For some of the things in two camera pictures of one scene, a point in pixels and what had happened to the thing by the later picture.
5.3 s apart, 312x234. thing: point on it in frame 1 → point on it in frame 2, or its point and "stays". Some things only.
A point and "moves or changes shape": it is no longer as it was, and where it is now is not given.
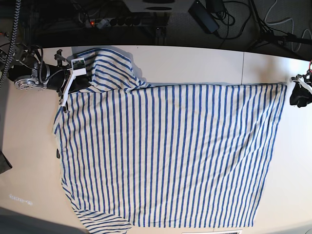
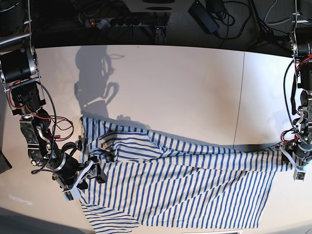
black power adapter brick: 204,17 stays
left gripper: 56,77 → 69,171
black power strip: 115,22 stays
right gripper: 300,96 → 302,149
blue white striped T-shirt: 171,156 moves or changes shape
